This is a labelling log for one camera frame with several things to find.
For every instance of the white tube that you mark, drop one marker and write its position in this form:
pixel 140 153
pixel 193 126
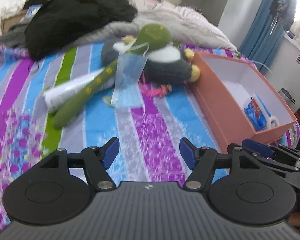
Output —
pixel 62 92

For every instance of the blue curtain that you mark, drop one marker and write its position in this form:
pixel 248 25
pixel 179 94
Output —
pixel 262 25

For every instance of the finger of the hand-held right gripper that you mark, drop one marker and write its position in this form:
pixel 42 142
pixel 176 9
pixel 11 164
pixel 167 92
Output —
pixel 257 148
pixel 290 150

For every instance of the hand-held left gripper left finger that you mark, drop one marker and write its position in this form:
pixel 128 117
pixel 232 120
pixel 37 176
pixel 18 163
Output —
pixel 110 152

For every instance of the long green plush toy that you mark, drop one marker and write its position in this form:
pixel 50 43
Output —
pixel 152 36

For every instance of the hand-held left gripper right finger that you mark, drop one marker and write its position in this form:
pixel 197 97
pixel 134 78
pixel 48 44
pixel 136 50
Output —
pixel 187 151

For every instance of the brown cardboard box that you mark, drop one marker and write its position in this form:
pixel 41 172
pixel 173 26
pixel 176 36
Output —
pixel 12 23

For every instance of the striped floral bedsheet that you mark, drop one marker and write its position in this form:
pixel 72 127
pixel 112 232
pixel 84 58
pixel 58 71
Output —
pixel 165 140

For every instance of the grey penguin plush toy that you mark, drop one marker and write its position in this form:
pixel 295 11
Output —
pixel 165 67

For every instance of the blue face mask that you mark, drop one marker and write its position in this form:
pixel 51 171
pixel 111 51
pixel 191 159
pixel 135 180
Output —
pixel 128 80

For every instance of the dark hanging clothes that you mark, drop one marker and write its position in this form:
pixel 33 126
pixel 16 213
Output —
pixel 282 2

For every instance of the black garment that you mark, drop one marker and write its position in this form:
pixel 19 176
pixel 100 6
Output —
pixel 77 17

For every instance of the pink cardboard box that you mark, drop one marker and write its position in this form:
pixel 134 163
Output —
pixel 215 100

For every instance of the grey fleece blanket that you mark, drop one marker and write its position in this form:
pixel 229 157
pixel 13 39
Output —
pixel 102 33

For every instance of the white quilt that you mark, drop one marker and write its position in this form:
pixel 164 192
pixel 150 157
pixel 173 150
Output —
pixel 190 22

